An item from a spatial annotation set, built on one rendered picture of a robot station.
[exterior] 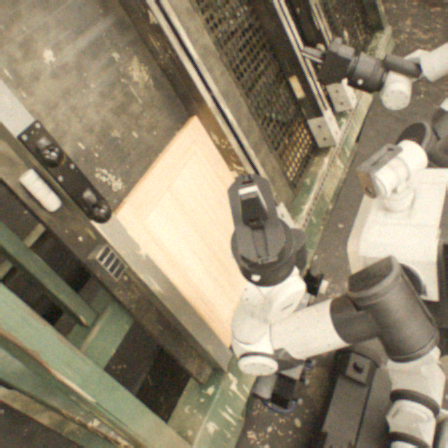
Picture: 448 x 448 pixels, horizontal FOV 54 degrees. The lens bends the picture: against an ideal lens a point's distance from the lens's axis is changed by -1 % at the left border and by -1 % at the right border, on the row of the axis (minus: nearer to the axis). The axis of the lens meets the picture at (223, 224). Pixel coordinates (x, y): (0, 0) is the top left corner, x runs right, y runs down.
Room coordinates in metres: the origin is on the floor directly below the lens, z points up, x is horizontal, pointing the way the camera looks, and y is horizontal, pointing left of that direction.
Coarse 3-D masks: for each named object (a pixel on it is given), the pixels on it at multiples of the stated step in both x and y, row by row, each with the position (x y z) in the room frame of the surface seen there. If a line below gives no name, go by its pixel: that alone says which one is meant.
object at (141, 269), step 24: (0, 96) 0.61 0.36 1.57; (0, 120) 0.58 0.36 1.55; (24, 120) 0.60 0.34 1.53; (96, 240) 0.53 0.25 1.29; (120, 240) 0.53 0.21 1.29; (144, 264) 0.52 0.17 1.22; (144, 288) 0.49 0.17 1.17; (168, 288) 0.50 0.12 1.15; (168, 312) 0.47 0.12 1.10; (192, 312) 0.49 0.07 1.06; (192, 336) 0.44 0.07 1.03; (216, 336) 0.47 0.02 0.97; (216, 360) 0.42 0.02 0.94
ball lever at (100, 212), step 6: (84, 192) 0.55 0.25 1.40; (90, 192) 0.56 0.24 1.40; (84, 198) 0.55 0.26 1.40; (90, 198) 0.53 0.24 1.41; (96, 198) 0.55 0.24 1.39; (90, 204) 0.54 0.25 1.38; (96, 204) 0.48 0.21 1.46; (102, 204) 0.48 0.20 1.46; (108, 204) 0.48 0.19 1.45; (90, 210) 0.47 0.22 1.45; (96, 210) 0.47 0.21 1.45; (102, 210) 0.47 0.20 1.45; (108, 210) 0.47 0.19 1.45; (90, 216) 0.46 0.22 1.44; (96, 216) 0.46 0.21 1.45; (102, 216) 0.46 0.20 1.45; (108, 216) 0.46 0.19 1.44; (96, 222) 0.46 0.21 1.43; (102, 222) 0.46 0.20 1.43
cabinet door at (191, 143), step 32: (192, 128) 0.87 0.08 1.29; (160, 160) 0.75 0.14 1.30; (192, 160) 0.81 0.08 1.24; (160, 192) 0.68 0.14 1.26; (192, 192) 0.74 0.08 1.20; (224, 192) 0.81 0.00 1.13; (128, 224) 0.58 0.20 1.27; (160, 224) 0.63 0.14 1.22; (192, 224) 0.68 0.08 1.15; (224, 224) 0.74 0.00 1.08; (160, 256) 0.57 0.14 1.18; (192, 256) 0.61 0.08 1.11; (224, 256) 0.67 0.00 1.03; (192, 288) 0.55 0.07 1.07; (224, 288) 0.60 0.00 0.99; (224, 320) 0.53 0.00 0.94
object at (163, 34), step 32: (128, 0) 0.97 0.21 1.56; (160, 0) 0.99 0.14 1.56; (160, 32) 0.94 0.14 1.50; (160, 64) 0.95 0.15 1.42; (192, 64) 0.95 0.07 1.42; (192, 96) 0.91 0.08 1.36; (224, 128) 0.88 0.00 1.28; (224, 160) 0.88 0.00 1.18; (256, 160) 0.89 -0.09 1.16; (288, 224) 0.83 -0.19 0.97
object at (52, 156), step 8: (40, 144) 0.57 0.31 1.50; (48, 144) 0.51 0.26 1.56; (40, 152) 0.50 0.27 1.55; (48, 152) 0.49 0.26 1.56; (56, 152) 0.50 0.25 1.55; (64, 152) 0.51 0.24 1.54; (40, 160) 0.49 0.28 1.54; (48, 160) 0.49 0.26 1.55; (56, 160) 0.49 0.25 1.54; (64, 160) 0.50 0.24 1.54; (56, 168) 0.49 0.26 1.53
